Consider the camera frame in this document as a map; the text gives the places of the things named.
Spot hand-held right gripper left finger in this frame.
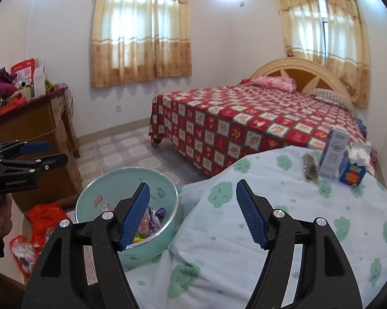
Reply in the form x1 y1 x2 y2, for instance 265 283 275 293
21 183 150 309

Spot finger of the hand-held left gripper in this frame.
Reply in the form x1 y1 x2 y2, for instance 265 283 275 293
0 141 51 160
0 153 68 171

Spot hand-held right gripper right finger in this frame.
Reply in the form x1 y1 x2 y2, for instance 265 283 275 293
236 179 363 309

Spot teal printed waste bin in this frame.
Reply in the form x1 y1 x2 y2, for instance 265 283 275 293
75 166 179 269

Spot person's left hand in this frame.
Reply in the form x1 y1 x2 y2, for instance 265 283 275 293
0 195 13 237

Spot brown wooden cabinet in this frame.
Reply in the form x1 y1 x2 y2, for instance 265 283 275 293
0 87 83 213

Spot white pink plastic bag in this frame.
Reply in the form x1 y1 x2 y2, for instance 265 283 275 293
137 207 169 240

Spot table with cloud cloth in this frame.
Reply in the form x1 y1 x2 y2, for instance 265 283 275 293
124 145 387 309

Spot red flat box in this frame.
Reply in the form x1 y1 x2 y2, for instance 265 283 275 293
0 101 28 118

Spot large red plastic bag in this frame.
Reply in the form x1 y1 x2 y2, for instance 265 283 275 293
27 203 72 252

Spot white round device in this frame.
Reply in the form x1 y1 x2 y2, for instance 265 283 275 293
15 74 31 89

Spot white paper box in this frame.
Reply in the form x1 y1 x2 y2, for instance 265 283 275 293
32 58 46 99

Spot purple cloth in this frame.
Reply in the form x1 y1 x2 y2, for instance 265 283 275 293
0 67 18 97

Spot red bag with clear plastic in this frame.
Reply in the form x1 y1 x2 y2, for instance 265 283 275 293
9 235 41 284

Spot red open box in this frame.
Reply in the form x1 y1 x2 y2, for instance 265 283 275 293
11 58 36 78

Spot bed with red quilt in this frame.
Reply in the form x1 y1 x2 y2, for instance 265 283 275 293
149 84 366 177

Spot tall white blue carton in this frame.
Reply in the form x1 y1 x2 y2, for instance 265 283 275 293
318 126 348 179

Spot small blue gable-top carton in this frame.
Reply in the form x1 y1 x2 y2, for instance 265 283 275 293
338 145 369 186

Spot pink box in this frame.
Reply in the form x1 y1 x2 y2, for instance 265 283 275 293
369 148 379 174

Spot pink pillow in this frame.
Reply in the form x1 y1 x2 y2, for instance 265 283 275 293
250 76 297 93

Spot blue folded cloths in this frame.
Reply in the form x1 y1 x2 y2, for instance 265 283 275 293
354 117 368 136

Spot striped pillow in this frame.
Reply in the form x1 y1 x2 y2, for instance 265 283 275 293
311 88 355 110

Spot beige wooden headboard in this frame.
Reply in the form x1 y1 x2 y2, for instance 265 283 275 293
250 57 356 116

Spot wide beige patterned curtain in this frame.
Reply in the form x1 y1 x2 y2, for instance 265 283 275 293
90 0 193 88

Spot narrow beige patterned curtain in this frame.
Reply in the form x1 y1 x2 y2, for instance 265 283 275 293
274 0 371 108

